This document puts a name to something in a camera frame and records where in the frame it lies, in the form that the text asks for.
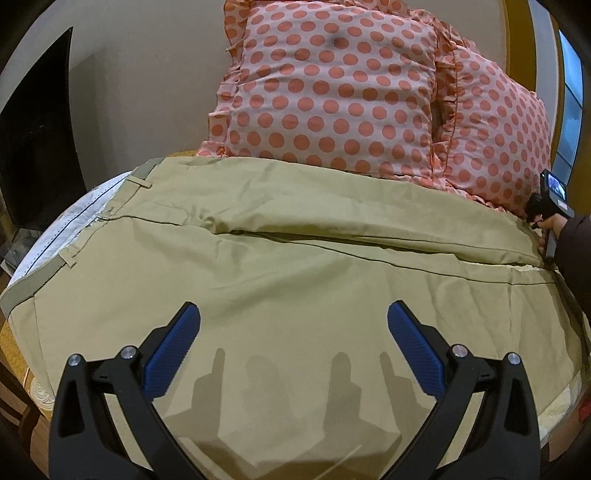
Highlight wooden window frame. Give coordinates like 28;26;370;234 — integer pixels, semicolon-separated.
500;1;590;189

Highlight khaki pants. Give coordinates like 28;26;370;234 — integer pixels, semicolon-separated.
1;157;590;479

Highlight dark sleeve right forearm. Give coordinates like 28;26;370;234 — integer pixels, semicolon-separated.
555;215;591;319

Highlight left polka dot pillow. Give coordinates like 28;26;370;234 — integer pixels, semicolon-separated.
199;1;443;188

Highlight polka dot pillow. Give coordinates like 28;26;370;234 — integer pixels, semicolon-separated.
412;9;551;217
199;1;443;188

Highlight right polka dot pillow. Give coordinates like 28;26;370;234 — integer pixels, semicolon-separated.
412;9;551;217

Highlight person right hand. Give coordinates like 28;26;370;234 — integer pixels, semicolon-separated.
533;214;574;255

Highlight yellow patterned bedsheet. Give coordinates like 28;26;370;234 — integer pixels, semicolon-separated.
1;320;57;420

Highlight black television screen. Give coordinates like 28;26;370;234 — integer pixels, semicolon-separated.
1;28;87;230

